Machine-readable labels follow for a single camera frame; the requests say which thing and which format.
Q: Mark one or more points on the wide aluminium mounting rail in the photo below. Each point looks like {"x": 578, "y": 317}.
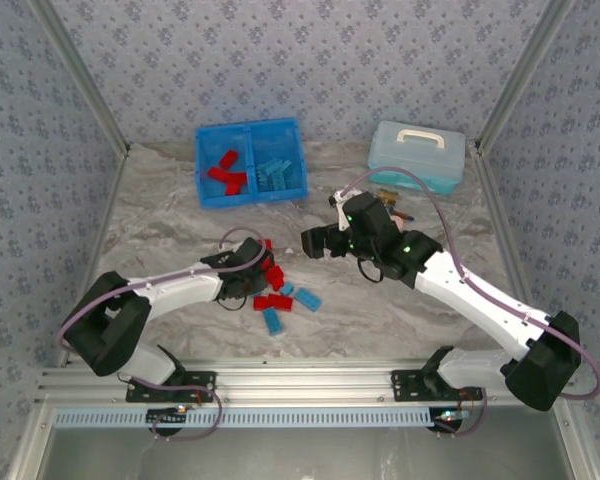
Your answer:
{"x": 305, "y": 385}

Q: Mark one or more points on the aluminium lower frame rail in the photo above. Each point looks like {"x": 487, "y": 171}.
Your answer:
{"x": 27, "y": 450}
{"x": 580, "y": 445}

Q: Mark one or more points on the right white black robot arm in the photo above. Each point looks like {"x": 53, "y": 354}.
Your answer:
{"x": 475, "y": 310}

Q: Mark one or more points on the brass pipe fitting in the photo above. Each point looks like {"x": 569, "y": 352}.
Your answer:
{"x": 387, "y": 196}

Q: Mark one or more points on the blue two-compartment plastic bin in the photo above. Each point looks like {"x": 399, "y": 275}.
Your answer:
{"x": 275, "y": 137}

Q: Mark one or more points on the grey metal sheet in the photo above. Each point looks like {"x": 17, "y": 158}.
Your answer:
{"x": 305, "y": 455}

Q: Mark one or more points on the small LED circuit board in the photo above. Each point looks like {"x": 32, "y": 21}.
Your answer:
{"x": 180, "y": 410}
{"x": 452, "y": 415}

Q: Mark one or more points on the aluminium side frame rail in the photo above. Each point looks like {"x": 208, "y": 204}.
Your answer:
{"x": 507, "y": 250}
{"x": 112, "y": 200}

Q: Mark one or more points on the aluminium upright frame post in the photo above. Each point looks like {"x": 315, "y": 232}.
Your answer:
{"x": 524, "y": 75}
{"x": 82, "y": 75}

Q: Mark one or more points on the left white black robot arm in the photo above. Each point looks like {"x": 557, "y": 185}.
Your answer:
{"x": 180, "y": 289}

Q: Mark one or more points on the black bracket under duct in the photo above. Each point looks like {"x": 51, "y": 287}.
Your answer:
{"x": 447, "y": 426}
{"x": 162, "y": 421}

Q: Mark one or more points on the blue orange pen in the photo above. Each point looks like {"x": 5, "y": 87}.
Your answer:
{"x": 406, "y": 217}

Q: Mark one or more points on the small blue lego brick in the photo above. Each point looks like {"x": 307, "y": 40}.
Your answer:
{"x": 286, "y": 288}

